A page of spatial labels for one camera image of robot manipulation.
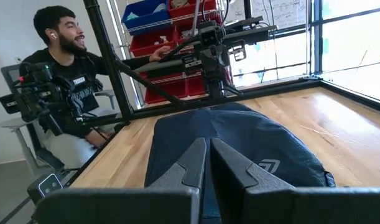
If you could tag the person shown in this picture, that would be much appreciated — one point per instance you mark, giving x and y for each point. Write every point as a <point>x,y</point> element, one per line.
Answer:
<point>68,77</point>

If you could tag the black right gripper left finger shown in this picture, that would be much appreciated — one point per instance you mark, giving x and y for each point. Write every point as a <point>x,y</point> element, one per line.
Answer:
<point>124,207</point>

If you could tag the dark blue backpack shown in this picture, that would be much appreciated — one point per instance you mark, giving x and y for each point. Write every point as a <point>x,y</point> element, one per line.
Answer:
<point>239,133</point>

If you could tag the grey chair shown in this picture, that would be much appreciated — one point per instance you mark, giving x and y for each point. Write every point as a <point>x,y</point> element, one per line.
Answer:
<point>25,130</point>

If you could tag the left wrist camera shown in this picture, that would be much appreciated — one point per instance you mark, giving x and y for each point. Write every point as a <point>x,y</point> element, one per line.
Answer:
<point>210,37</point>

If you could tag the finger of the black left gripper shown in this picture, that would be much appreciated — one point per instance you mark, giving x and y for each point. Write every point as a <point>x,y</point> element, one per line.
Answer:
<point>234,51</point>
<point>194,63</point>

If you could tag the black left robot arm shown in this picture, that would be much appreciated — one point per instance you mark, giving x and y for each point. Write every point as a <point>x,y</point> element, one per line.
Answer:
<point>248,34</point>

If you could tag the blue window post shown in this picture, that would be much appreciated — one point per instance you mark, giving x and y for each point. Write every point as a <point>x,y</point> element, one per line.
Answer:
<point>315,37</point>

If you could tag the black aluminium table frame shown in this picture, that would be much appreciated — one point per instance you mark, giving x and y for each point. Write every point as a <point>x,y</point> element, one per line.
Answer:
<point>109,62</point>

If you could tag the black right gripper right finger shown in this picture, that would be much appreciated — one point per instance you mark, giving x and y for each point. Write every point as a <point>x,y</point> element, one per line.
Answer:
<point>301,207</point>

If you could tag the white faced sensor box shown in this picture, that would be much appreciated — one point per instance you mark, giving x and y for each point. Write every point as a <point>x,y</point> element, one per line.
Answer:
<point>49,185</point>

